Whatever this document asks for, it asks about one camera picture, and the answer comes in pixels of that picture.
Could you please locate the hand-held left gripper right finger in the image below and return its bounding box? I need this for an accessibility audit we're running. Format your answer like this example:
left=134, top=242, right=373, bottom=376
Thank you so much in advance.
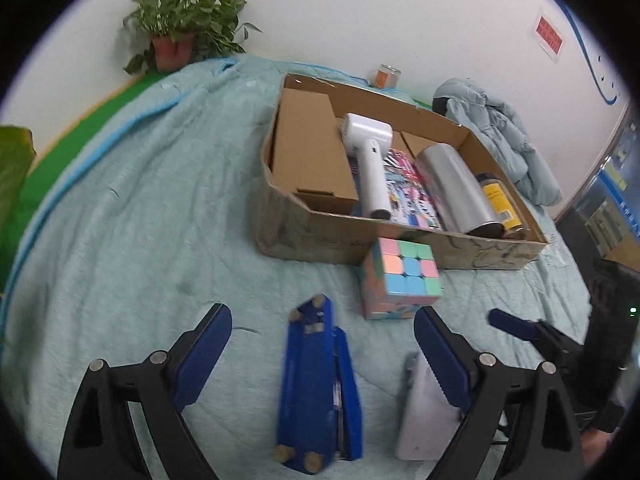
left=414, top=306, right=586, bottom=480

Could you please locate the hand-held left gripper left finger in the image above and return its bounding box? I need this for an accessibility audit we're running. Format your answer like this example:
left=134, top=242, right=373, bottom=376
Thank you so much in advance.
left=57, top=302, right=233, bottom=480

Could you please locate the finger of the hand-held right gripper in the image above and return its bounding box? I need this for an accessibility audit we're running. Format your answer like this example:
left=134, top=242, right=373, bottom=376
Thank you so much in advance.
left=488, top=308, right=563, bottom=356

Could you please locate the white box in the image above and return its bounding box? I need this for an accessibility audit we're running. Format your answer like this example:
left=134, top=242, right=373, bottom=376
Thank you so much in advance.
left=395, top=352, right=463, bottom=461

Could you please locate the pastel puzzle cube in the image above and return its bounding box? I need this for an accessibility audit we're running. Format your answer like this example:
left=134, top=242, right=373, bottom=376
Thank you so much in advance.
left=361, top=236, right=441, bottom=321

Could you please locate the blue stapler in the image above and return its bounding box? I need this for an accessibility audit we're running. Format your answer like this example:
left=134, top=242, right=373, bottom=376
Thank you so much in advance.
left=272, top=294, right=363, bottom=475

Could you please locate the glass jar with yellow label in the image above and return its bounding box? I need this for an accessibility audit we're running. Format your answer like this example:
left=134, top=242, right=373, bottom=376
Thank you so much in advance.
left=474, top=172, right=532, bottom=241

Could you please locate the silver metal tumbler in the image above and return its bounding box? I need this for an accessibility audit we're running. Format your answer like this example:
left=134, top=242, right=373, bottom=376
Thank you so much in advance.
left=414, top=142, right=506, bottom=237

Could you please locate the white hair dryer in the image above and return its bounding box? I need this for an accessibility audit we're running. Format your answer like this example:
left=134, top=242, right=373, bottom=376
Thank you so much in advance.
left=341, top=112, right=393, bottom=220

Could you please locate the brown cardboard box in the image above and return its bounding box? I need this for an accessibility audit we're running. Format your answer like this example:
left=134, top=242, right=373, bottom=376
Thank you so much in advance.
left=255, top=72, right=549, bottom=271

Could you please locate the person's right forearm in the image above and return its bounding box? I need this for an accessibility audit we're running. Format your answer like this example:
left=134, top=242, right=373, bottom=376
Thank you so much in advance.
left=575, top=400, right=632, bottom=466

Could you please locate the colourful book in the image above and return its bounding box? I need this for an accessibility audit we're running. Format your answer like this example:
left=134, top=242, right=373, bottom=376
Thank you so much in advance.
left=347, top=149, right=445, bottom=232

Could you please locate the light blue padded jacket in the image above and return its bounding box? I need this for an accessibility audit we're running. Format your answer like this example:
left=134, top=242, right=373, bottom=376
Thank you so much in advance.
left=432, top=78, right=563, bottom=207

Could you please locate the green mat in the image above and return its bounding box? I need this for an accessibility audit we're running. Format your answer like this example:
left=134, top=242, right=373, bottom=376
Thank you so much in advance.
left=10, top=72, right=176, bottom=271

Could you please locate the small jar with orange label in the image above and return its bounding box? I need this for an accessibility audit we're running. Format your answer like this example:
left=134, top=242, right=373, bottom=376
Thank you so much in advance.
left=369, top=63, right=403, bottom=89

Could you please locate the potted green plant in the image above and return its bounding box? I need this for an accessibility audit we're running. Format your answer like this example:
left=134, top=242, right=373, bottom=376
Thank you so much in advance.
left=122, top=0, right=263, bottom=76

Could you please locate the red wall sign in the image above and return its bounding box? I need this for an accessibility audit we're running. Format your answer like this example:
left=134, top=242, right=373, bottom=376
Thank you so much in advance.
left=534, top=10, right=565, bottom=63

